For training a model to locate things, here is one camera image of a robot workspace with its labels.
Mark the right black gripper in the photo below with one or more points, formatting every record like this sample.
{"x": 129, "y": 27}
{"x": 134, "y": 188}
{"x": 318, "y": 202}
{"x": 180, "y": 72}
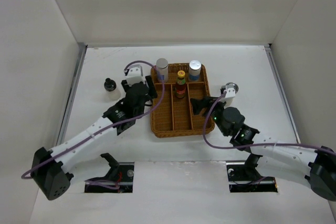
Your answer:
{"x": 198, "y": 104}

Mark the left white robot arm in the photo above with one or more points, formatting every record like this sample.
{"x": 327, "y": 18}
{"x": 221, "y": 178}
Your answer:
{"x": 84, "y": 158}

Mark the brown wicker divided basket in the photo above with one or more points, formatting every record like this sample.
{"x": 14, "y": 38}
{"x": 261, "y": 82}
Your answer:
{"x": 174, "y": 116}

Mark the red sauce bottle yellow cap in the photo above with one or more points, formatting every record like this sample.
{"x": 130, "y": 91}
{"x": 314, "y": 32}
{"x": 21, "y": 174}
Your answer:
{"x": 180, "y": 85}

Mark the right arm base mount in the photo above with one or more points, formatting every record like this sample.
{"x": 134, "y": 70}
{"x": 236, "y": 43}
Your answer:
{"x": 244, "y": 178}

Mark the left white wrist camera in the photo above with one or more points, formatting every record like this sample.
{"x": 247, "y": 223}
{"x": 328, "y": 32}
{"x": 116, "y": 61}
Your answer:
{"x": 134, "y": 74}

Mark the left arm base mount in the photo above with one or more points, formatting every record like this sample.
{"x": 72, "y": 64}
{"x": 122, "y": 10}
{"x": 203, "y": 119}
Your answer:
{"x": 118, "y": 179}

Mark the black-cap white sauce bottle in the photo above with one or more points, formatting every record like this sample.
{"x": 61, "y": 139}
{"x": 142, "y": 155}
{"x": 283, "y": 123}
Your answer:
{"x": 112, "y": 90}

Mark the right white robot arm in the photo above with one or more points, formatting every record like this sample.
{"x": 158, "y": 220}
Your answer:
{"x": 310, "y": 166}

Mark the silver-lid salt shaker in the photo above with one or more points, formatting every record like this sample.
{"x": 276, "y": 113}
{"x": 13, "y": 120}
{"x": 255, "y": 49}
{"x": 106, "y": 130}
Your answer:
{"x": 194, "y": 70}
{"x": 162, "y": 70}

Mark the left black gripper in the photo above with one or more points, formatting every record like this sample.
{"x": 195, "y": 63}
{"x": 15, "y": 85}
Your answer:
{"x": 151, "y": 89}

